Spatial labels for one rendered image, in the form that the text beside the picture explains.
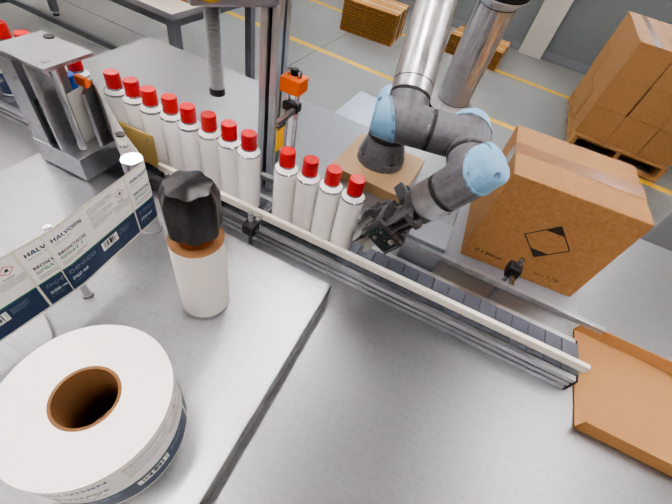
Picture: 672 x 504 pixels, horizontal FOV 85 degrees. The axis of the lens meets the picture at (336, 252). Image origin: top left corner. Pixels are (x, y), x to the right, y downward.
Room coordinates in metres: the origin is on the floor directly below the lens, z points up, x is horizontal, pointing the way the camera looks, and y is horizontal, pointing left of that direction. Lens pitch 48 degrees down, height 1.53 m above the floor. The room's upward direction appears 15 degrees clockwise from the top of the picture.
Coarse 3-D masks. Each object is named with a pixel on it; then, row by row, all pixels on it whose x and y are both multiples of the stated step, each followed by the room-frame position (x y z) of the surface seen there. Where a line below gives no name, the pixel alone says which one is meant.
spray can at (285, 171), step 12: (288, 156) 0.61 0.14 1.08; (276, 168) 0.62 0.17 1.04; (288, 168) 0.62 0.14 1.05; (276, 180) 0.61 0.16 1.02; (288, 180) 0.61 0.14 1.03; (276, 192) 0.61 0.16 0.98; (288, 192) 0.61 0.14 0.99; (276, 204) 0.61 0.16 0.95; (288, 204) 0.61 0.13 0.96; (276, 216) 0.61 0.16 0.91; (288, 216) 0.61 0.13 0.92
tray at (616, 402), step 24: (576, 336) 0.56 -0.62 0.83; (600, 336) 0.57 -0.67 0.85; (600, 360) 0.51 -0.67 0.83; (624, 360) 0.53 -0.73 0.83; (648, 360) 0.54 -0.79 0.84; (576, 384) 0.43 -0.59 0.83; (600, 384) 0.45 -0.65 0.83; (624, 384) 0.47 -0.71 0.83; (648, 384) 0.48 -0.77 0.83; (576, 408) 0.38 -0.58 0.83; (600, 408) 0.39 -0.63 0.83; (624, 408) 0.41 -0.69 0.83; (648, 408) 0.42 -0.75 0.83; (600, 432) 0.33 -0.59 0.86; (624, 432) 0.35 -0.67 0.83; (648, 432) 0.37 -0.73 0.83; (648, 456) 0.30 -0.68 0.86
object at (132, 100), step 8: (128, 80) 0.72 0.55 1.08; (136, 80) 0.73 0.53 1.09; (128, 88) 0.71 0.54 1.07; (136, 88) 0.72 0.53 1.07; (128, 96) 0.71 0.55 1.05; (136, 96) 0.72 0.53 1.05; (128, 104) 0.70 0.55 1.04; (136, 104) 0.71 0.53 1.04; (128, 112) 0.70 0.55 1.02; (136, 112) 0.71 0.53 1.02; (128, 120) 0.71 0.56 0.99; (136, 120) 0.70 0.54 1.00; (136, 128) 0.70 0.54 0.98
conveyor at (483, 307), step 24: (0, 96) 0.80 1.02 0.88; (384, 264) 0.58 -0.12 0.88; (432, 288) 0.55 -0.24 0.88; (456, 288) 0.57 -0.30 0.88; (456, 312) 0.50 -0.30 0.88; (480, 312) 0.52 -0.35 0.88; (504, 312) 0.54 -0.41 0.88; (504, 336) 0.47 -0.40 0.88; (552, 336) 0.51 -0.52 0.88; (552, 360) 0.44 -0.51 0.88
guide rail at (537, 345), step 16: (224, 192) 0.64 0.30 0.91; (240, 208) 0.61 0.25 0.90; (256, 208) 0.61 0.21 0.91; (272, 224) 0.59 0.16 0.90; (288, 224) 0.59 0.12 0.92; (320, 240) 0.57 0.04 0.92; (352, 256) 0.55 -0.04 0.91; (384, 272) 0.53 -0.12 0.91; (416, 288) 0.51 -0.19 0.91; (448, 304) 0.49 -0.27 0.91; (480, 320) 0.48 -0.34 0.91; (512, 336) 0.46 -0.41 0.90; (528, 336) 0.46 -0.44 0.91; (544, 352) 0.44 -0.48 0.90; (560, 352) 0.45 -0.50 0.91; (576, 368) 0.43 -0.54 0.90
